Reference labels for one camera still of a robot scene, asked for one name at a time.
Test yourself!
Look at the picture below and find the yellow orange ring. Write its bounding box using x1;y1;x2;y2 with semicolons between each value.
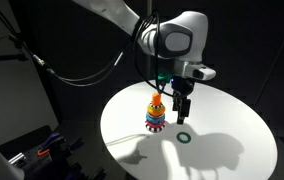
147;103;167;116

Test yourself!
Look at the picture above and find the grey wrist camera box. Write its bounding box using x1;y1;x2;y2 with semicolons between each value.
183;61;217;82

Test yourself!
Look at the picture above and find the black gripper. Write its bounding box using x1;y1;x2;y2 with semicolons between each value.
170;75;195;125

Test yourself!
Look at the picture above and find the black cable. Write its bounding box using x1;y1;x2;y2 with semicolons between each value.
31;31;144;89

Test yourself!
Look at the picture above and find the dark green ring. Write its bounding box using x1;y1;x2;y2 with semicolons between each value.
176;131;193;145

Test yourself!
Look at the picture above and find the grey vertical pole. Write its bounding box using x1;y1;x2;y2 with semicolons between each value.
145;0;153;80

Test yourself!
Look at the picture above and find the white board panel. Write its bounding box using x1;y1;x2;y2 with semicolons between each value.
0;0;60;148

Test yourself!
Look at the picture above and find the green wrist adapter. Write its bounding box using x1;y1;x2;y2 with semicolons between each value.
156;65;174;83

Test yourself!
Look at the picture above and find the silver metal block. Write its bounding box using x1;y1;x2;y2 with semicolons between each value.
7;152;27;166

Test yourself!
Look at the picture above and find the red ring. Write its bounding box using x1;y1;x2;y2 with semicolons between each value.
145;119;166;129

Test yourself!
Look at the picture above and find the green dotted small ring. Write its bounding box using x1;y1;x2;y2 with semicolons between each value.
148;102;166;109

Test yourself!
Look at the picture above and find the colourful stacking ring toy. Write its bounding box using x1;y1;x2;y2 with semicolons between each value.
133;11;185;100

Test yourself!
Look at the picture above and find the black camera stand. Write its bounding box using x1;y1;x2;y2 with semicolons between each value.
0;32;55;78

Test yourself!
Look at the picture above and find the orange clip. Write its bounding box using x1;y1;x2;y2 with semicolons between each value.
36;147;52;157

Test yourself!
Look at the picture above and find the purple handled black clamp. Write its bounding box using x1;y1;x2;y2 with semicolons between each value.
39;131;64;152

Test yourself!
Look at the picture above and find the orange peg ring holder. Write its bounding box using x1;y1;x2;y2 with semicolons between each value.
151;92;163;106

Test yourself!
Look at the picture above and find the blue ring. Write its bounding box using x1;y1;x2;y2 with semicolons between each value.
145;112;166;124

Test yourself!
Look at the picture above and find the black metal mounting frame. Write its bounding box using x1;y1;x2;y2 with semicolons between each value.
0;124;107;180

